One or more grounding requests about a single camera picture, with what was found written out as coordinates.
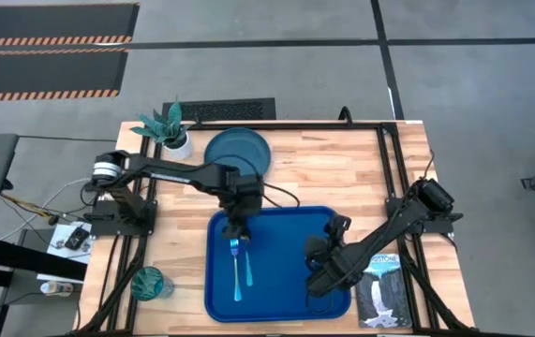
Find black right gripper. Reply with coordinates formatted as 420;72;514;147
304;213;353;278

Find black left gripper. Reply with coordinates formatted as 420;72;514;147
220;201;256;242

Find iridescent blue metal spoon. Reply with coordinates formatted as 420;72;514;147
243;237;255;288

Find teal round plate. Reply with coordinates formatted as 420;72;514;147
203;126;273;179

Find teal transparent cup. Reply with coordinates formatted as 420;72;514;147
129;265;175;302

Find blue plastic tray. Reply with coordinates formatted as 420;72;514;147
203;205;353;325

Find waterfall cover book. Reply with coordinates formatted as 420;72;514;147
354;252;414;330

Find white plant pot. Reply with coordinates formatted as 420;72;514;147
162;132;194;162

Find black floor vent grate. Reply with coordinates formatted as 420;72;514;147
161;96;277;123

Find green snake plant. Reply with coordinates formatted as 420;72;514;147
129;98;194;148

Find small black device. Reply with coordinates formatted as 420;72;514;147
63;225;92;251

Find white paper sheet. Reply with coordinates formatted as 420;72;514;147
37;222;95;285

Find clear plastic bottle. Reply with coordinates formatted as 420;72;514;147
38;280;76;299

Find black hazard-striped floor mat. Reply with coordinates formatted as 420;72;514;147
0;3;141;49
0;48;130;103

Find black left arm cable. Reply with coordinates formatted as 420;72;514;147
229;154;303;210

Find black aluminium table frame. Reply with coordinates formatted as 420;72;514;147
75;120;475;337

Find black cable loop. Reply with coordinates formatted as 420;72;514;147
337;105;355;127

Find white floor cable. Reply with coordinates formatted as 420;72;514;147
0;176;96;242

